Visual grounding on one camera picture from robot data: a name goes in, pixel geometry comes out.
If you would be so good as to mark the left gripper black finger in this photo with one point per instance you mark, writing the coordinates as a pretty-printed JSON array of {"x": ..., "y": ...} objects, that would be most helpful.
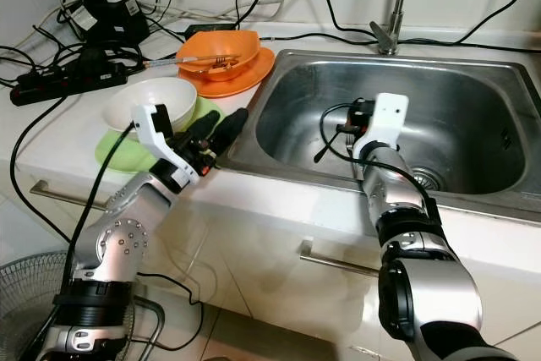
[
  {"x": 231, "y": 133},
  {"x": 201, "y": 131}
]

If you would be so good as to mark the metal spoon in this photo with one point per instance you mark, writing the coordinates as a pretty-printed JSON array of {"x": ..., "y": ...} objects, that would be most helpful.
[{"x": 330, "y": 145}]

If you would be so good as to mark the white bowl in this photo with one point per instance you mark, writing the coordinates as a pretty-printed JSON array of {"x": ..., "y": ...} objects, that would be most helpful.
[{"x": 127, "y": 107}]

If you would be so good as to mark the light green plate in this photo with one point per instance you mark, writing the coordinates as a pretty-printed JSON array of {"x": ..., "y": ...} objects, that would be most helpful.
[{"x": 114, "y": 154}]

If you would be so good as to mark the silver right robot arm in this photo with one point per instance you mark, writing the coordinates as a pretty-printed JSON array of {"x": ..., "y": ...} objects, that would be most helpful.
[{"x": 397, "y": 192}]

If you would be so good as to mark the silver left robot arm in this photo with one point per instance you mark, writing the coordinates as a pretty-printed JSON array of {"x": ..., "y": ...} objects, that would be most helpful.
[{"x": 127, "y": 234}]

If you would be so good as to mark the white kitchen base cabinet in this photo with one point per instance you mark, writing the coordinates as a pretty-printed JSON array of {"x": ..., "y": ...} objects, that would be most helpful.
[{"x": 262, "y": 276}]

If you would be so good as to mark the orange plastic plate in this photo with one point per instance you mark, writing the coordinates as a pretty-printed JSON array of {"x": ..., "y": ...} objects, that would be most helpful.
[{"x": 258, "y": 76}]

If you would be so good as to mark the small metal fork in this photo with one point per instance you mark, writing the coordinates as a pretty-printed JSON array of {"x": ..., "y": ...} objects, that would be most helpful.
[{"x": 224, "y": 62}]

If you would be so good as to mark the decorated chopstick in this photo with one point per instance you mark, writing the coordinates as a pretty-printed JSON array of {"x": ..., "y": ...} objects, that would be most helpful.
[{"x": 169, "y": 62}]

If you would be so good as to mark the orange plastic bowl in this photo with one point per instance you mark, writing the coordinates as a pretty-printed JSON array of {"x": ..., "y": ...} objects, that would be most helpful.
[{"x": 220, "y": 42}]

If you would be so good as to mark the metal sink drain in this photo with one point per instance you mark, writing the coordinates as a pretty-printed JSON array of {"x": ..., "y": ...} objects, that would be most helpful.
[{"x": 431, "y": 179}]

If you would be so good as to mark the small flat black adapter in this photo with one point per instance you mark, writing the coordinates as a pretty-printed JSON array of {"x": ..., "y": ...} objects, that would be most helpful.
[{"x": 203, "y": 33}]

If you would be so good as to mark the stainless steel sink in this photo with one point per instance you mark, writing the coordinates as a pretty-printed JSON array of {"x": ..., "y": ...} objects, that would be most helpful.
[{"x": 473, "y": 107}]

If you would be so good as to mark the chrome faucet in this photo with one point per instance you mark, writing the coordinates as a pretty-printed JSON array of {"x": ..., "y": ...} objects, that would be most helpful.
[{"x": 399, "y": 2}]

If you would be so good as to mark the large black power adapter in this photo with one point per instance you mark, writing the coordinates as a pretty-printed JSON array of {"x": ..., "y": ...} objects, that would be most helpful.
[{"x": 114, "y": 19}]

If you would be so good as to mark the black power strip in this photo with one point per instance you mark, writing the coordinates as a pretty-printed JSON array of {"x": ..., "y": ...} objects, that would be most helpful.
[{"x": 68, "y": 82}]

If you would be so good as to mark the grey floor fan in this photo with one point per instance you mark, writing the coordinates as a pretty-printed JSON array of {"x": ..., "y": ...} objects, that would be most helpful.
[{"x": 21, "y": 310}]

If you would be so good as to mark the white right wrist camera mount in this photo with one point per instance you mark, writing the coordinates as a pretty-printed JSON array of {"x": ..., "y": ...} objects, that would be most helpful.
[{"x": 389, "y": 116}]

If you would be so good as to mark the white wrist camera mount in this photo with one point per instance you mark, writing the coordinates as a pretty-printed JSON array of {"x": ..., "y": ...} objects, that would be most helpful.
[
  {"x": 156, "y": 133},
  {"x": 389, "y": 116}
]

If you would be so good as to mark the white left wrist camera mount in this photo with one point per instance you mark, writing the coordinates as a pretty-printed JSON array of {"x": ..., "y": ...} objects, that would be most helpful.
[{"x": 156, "y": 133}]

